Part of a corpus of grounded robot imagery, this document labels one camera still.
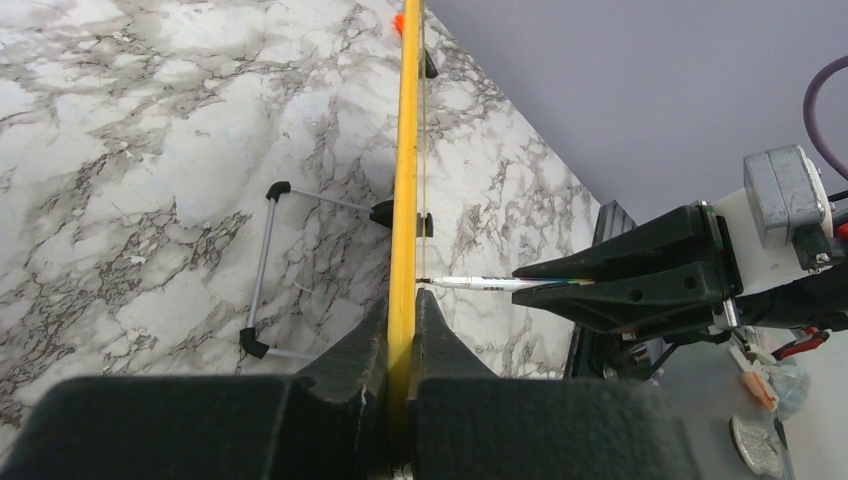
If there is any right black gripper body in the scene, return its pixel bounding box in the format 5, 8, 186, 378
708, 188, 835, 330

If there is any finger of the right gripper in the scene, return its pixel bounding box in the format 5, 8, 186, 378
512, 205, 716, 280
512, 261, 742, 335

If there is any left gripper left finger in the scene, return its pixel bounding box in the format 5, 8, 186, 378
1, 300, 388, 479

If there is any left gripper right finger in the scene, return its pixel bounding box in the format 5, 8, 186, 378
409, 289, 701, 479

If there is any white whiteboard marker pen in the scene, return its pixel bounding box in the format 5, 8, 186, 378
416, 276, 593, 292

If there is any yellow framed whiteboard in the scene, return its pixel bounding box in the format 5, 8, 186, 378
387, 1, 425, 479

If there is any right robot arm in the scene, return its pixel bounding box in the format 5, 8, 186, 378
512, 205, 847, 340

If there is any orange capped black marker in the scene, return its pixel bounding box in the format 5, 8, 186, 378
392, 13, 404, 36

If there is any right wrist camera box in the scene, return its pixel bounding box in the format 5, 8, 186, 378
743, 145, 833, 249

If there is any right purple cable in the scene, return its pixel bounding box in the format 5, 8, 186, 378
802, 55, 848, 183

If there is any wire whiteboard stand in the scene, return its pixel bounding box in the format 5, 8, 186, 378
238, 46, 440, 362

